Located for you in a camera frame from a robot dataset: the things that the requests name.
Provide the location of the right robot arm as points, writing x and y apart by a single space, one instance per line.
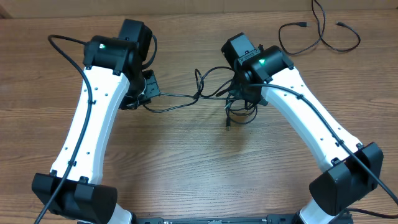
349 168

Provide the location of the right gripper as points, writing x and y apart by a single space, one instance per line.
239 93

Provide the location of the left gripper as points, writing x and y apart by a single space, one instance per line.
152 89

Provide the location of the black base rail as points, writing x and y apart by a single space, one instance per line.
268 219

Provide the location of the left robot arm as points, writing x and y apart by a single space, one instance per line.
116 76

